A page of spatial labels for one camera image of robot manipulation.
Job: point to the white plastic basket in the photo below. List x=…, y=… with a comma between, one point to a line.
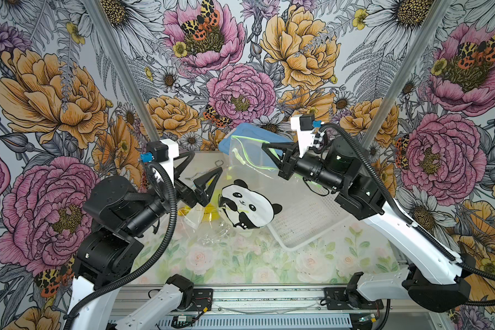
x=305, y=217

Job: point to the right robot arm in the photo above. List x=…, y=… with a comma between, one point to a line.
x=436, y=278

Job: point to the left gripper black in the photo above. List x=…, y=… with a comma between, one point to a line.
x=192, y=197

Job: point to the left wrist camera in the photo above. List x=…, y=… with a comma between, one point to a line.
x=163, y=152

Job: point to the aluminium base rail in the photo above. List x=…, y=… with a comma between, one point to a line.
x=298, y=307

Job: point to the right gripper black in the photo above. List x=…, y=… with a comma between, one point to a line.
x=289, y=159

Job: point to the blue lid storage box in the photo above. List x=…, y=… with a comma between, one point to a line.
x=247, y=130

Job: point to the metal wire tongs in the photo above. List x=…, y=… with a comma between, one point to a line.
x=218, y=164

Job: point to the panda zip-top bag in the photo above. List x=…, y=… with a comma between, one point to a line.
x=252, y=194

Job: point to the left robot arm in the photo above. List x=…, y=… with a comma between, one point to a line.
x=134, y=231

